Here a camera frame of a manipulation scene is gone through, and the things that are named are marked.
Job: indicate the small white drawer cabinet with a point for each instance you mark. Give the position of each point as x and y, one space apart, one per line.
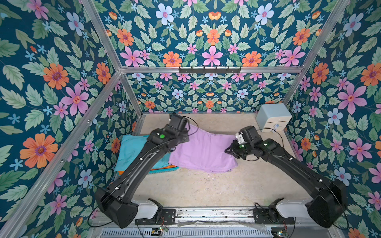
273 117

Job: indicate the orange pants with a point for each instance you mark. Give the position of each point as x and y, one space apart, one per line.
166 169

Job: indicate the black hook rail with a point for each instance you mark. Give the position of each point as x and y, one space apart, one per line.
213 70

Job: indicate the purple cloth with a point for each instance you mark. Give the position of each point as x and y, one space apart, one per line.
204 151

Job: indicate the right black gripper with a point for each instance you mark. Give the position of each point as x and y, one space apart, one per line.
233 149

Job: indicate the aluminium front rail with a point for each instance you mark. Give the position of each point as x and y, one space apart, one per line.
215 222

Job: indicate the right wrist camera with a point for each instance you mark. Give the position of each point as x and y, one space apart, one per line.
239 137

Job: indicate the teal cloth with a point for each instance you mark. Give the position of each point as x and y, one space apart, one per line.
137 151

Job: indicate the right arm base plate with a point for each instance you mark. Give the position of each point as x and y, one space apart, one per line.
261 217

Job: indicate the teal plastic basket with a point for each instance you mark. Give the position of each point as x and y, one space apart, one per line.
154 169

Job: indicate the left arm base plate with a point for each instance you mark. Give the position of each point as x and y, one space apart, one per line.
163 217

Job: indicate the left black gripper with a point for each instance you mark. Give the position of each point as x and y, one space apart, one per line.
185 137

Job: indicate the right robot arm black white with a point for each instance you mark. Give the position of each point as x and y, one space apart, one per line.
329 197

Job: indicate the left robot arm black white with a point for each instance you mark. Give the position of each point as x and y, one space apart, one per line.
116 201

